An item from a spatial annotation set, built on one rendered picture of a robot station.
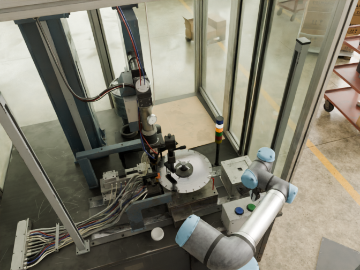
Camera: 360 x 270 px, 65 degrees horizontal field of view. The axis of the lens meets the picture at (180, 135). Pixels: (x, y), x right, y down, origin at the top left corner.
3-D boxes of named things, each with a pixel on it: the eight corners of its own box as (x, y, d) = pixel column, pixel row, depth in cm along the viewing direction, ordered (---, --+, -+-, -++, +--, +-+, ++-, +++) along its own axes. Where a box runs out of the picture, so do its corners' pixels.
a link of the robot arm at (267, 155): (253, 154, 123) (262, 142, 127) (250, 170, 130) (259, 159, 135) (270, 162, 119) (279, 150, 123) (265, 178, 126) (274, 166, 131)
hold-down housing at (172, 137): (176, 157, 157) (174, 130, 143) (177, 163, 154) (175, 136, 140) (166, 158, 157) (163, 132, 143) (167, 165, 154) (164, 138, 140)
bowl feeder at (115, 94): (151, 107, 246) (146, 70, 222) (159, 129, 224) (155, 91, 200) (116, 114, 241) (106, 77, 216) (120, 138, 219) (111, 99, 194)
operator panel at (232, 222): (264, 205, 170) (268, 190, 160) (273, 222, 162) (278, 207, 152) (220, 218, 165) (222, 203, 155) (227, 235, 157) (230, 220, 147)
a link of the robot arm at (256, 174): (264, 185, 112) (277, 169, 118) (239, 172, 118) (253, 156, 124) (261, 197, 118) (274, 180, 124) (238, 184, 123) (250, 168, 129)
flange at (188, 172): (187, 179, 161) (186, 177, 160) (170, 172, 166) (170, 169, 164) (196, 166, 168) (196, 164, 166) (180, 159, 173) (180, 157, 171)
